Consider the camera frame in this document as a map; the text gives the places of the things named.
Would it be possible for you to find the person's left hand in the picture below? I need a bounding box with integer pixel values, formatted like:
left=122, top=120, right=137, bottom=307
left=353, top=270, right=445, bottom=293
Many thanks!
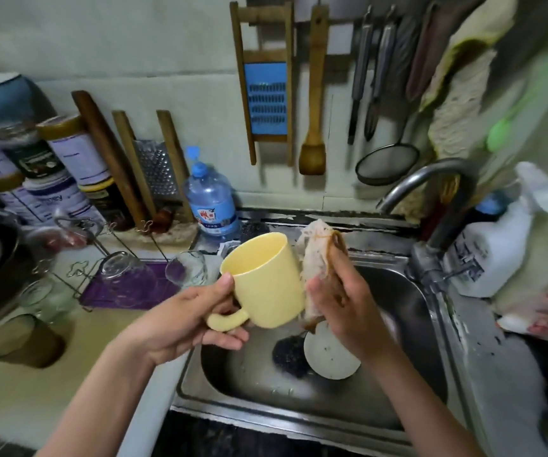
left=122, top=273, right=252, bottom=368

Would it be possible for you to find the person's right hand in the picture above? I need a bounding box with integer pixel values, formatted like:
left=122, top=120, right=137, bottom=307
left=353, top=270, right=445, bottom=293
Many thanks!
left=304, top=244, right=401, bottom=362

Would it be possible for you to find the beige dish cloth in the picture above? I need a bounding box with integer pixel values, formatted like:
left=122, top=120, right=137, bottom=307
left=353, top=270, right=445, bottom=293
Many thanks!
left=293, top=220, right=349, bottom=331

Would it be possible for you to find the yellow mug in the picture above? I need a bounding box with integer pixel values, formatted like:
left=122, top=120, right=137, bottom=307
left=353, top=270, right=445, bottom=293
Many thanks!
left=205, top=231, right=306, bottom=332

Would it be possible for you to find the small clear glass cup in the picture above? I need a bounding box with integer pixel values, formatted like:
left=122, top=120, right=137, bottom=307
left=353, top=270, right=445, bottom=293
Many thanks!
left=17, top=277, right=75, bottom=324

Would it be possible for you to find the brown amber glass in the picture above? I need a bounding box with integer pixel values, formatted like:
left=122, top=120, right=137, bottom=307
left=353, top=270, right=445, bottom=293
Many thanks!
left=0, top=312, right=66, bottom=369

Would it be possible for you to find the person's left forearm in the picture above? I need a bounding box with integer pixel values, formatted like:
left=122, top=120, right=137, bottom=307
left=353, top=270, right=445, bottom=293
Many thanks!
left=36, top=333, right=166, bottom=457

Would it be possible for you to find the person's right forearm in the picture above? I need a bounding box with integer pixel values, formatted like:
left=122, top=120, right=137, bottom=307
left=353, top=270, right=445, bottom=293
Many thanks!
left=360, top=345, right=485, bottom=457

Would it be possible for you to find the white plate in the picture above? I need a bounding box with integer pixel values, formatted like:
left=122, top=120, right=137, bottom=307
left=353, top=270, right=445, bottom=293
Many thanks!
left=303, top=317, right=363, bottom=381

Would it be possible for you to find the purple plastic tray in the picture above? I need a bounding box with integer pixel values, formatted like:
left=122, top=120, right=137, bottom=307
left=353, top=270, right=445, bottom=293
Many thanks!
left=79, top=260, right=185, bottom=310

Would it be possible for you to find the stainless steel sink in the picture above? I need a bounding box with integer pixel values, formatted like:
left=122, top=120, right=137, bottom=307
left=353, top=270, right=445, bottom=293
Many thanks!
left=171, top=222, right=475, bottom=457

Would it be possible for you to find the dark scouring pad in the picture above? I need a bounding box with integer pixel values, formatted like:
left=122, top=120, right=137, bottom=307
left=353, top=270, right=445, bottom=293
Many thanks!
left=240, top=218, right=273, bottom=242

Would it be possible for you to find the small blue water bottle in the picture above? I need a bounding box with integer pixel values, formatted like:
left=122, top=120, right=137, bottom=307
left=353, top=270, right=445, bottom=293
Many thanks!
left=185, top=145, right=242, bottom=241

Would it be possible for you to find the mesh strainer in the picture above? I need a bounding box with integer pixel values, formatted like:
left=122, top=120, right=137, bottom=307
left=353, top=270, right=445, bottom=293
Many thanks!
left=355, top=4, right=439, bottom=187

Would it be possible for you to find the white spray bottle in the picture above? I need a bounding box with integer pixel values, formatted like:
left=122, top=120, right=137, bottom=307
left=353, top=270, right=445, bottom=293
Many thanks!
left=442, top=161, right=548, bottom=299

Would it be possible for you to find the plastic bag with red contents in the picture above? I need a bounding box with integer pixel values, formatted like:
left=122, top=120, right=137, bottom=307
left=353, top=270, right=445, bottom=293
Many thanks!
left=22, top=218, right=89, bottom=255

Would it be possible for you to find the metal faucet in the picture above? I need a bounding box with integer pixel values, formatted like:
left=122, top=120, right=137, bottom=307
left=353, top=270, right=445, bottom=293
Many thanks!
left=377, top=157, right=485, bottom=291

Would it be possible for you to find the wooden framed metal grater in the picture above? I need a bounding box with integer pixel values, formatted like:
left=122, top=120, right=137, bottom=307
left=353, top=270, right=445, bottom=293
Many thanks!
left=112, top=109, right=196, bottom=225

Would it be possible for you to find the wooden rolling pin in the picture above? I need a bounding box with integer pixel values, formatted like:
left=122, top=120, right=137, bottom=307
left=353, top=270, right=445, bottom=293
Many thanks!
left=71, top=90, right=152, bottom=229

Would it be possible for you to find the blue capped bottle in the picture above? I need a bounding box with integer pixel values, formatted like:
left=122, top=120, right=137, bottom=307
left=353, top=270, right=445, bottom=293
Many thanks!
left=474, top=190, right=513, bottom=217

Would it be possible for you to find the pink and white plastic bag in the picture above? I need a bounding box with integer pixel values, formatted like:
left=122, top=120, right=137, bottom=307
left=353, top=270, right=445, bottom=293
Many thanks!
left=495, top=288, right=548, bottom=337

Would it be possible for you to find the wooden spatula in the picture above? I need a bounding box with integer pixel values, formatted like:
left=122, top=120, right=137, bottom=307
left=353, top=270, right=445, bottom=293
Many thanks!
left=297, top=4, right=330, bottom=177

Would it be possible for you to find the stack of labelled tin cans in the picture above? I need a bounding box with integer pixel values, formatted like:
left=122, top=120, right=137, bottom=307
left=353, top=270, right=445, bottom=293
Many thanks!
left=0, top=114, right=127, bottom=225

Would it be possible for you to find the wooden slicer with blue blade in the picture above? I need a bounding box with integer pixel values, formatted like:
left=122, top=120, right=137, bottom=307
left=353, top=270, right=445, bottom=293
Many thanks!
left=229, top=1, right=296, bottom=168

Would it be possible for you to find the metal peeler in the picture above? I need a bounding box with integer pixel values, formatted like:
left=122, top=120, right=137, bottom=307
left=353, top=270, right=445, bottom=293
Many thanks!
left=363, top=6, right=399, bottom=142
left=347, top=6, right=375, bottom=147

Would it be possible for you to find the hanging loofah sponge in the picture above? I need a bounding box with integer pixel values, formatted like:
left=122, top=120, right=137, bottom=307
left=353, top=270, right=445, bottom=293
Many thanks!
left=417, top=0, right=519, bottom=162

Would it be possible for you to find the blue enamel bowl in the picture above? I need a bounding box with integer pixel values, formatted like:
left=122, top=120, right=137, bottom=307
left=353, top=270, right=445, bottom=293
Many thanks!
left=0, top=73, right=51, bottom=129

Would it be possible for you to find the metal wire cup rack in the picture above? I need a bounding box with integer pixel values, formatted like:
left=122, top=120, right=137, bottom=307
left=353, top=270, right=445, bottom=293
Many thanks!
left=31, top=209, right=188, bottom=315

